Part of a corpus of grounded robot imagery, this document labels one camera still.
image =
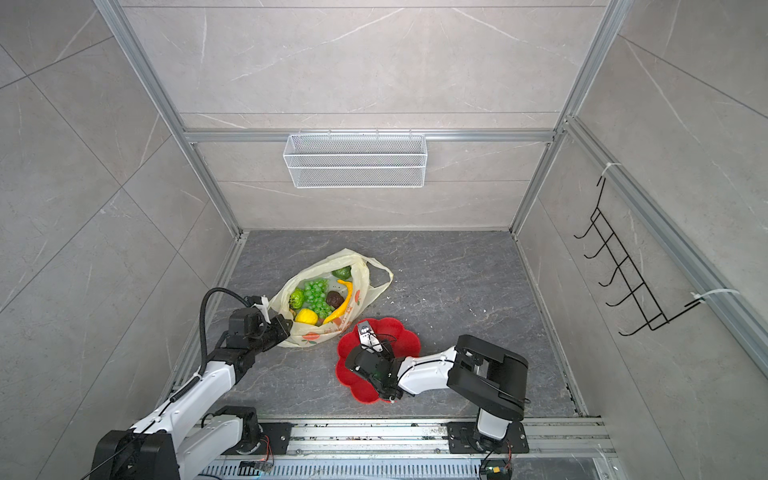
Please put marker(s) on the aluminium frame rail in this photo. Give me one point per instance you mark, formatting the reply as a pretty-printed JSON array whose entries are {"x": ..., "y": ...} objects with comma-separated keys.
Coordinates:
[{"x": 118, "y": 23}]

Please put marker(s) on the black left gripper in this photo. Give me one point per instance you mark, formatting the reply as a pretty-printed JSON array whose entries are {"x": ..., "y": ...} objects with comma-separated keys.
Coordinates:
[{"x": 283, "y": 331}]

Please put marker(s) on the dark red fake date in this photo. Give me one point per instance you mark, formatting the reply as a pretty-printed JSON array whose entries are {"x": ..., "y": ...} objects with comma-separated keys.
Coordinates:
[{"x": 334, "y": 299}]

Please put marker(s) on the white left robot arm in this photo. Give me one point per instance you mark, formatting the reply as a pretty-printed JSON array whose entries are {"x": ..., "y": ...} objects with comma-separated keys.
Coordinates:
[{"x": 182, "y": 436}]

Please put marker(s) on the yellow fake banana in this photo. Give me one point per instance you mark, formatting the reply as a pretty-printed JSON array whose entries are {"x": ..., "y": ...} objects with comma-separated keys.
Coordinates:
[{"x": 349, "y": 290}]

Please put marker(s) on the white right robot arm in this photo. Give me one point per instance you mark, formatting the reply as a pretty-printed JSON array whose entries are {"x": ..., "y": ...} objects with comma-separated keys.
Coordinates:
[{"x": 488, "y": 376}]

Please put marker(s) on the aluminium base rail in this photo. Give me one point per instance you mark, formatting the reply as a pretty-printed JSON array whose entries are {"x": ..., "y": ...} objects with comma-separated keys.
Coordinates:
[{"x": 401, "y": 448}]

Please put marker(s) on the red flower-shaped plate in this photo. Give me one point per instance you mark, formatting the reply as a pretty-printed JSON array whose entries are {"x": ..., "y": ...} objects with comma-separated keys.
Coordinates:
[{"x": 397, "y": 341}]

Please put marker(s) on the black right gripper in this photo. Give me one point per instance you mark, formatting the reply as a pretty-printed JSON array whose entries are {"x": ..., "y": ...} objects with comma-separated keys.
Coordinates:
[{"x": 388, "y": 358}]

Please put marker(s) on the cream printed plastic bag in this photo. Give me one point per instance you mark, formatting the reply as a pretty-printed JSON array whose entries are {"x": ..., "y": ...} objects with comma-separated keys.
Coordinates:
[{"x": 369, "y": 277}]

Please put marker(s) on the black wire hook rack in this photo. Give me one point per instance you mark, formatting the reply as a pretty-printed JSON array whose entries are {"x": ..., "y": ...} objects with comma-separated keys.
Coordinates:
[{"x": 627, "y": 273}]

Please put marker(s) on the green fake custard apple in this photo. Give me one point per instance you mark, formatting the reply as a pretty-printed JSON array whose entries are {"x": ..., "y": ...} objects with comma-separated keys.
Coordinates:
[{"x": 297, "y": 299}]

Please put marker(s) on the yellow fake lemon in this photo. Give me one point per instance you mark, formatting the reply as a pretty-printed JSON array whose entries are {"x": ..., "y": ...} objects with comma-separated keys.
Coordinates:
[{"x": 306, "y": 316}]

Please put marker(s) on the white wire mesh basket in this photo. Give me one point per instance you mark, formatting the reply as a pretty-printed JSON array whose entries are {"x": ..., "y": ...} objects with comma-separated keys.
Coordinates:
[{"x": 359, "y": 160}]

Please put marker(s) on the green fake grape bunch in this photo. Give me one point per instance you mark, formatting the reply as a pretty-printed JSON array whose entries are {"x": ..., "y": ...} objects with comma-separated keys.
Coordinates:
[{"x": 315, "y": 292}]

